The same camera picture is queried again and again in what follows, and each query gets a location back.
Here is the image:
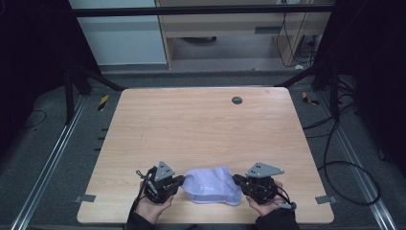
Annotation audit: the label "person's left hand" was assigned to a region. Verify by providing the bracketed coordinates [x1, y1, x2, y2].
[135, 181, 175, 225]

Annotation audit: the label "yellow black hazard tape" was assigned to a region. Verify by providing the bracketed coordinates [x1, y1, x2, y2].
[97, 93, 110, 112]
[301, 91, 321, 106]

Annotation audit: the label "right gripper cable with plug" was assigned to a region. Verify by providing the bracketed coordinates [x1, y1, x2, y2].
[270, 182, 298, 212]

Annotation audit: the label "light wooden desk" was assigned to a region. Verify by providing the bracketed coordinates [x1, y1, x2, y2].
[154, 0, 337, 70]

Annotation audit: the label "black horizontal frame bar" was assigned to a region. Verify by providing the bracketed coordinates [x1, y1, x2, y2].
[68, 4, 337, 18]

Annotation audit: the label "looped black floor cable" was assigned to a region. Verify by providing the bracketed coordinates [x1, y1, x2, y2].
[302, 101, 382, 207]

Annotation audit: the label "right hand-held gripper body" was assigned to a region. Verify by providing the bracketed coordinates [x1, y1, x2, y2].
[242, 161, 285, 206]

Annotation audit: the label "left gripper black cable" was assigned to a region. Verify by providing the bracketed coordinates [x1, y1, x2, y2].
[127, 169, 156, 222]

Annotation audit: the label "white cabinet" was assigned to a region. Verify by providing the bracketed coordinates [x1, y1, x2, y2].
[66, 0, 169, 67]

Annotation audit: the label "black cables under desk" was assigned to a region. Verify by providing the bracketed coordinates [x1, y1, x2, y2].
[275, 11, 319, 69]

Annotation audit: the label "black frame leg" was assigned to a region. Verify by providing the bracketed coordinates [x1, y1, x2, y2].
[275, 60, 342, 123]
[62, 61, 127, 127]

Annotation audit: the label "thin black floor cable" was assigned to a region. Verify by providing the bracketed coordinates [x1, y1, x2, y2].
[24, 109, 48, 130]

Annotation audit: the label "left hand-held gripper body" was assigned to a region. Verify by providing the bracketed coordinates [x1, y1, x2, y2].
[142, 160, 180, 205]

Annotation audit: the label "aluminium floor rail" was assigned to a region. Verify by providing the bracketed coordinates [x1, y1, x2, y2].
[10, 95, 88, 230]
[318, 91, 398, 230]

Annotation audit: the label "grey tape strip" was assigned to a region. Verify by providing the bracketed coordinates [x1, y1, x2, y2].
[73, 194, 97, 204]
[314, 195, 338, 205]

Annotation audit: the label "person's right hand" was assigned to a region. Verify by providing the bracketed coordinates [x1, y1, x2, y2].
[244, 180, 285, 218]

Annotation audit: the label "dark curtain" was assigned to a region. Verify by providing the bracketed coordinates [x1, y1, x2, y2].
[312, 0, 406, 178]
[0, 0, 101, 159]

